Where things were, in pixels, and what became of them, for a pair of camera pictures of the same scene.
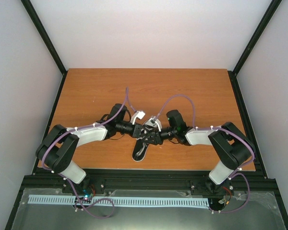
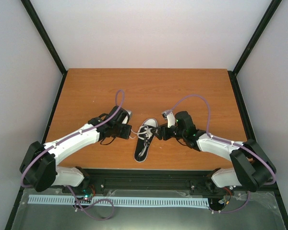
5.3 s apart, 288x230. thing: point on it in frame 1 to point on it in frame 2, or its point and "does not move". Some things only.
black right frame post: [266, 17] does not move
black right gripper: [156, 137] to [163, 131]
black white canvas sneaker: [140, 149] does not move
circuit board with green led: [87, 195] does not move
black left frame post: [47, 41] does not move
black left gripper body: [137, 127] to [124, 135]
